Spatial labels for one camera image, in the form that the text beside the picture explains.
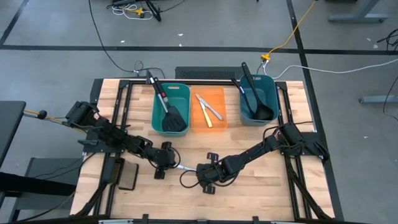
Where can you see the black ladle with white mark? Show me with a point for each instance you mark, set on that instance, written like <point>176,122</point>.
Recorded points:
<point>245,99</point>

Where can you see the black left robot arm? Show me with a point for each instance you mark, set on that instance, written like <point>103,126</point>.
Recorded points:
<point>112,137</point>

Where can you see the green-teal plastic bin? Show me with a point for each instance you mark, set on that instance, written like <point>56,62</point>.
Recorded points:
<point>180,99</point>

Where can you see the orange translucent plastic bin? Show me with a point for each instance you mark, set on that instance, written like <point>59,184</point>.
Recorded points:
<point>216,96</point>

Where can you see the black side desk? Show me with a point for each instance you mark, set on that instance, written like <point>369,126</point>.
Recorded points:
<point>9,124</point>

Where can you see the silver butter knife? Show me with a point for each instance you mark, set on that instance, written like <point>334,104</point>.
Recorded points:
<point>214,112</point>
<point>188,168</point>

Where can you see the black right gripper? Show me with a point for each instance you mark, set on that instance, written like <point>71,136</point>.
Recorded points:
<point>216,171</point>

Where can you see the black mesh box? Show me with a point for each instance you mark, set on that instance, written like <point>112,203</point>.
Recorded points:
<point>110,171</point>

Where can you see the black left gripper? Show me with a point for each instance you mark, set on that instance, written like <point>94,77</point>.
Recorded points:
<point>164,158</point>

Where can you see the grey desk foot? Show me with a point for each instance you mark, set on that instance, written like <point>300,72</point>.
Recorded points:
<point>377,99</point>

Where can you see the black spatula with red mark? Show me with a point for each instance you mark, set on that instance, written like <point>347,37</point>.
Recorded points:
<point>160,88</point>

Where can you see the grey stool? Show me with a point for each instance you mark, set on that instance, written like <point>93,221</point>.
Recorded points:
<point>40,168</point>

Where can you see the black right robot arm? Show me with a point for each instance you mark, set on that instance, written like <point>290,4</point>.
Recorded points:
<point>264,146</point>

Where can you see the black computer case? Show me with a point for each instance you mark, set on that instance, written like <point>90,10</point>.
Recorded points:
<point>211,73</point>

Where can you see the blue-teal plastic bin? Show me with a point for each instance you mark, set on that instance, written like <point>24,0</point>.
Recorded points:
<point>267,90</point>

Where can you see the grey desk base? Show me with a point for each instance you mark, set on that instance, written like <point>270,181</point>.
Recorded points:
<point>357,17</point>

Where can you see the black bar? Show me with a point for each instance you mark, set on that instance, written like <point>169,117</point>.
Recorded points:
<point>31,185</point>

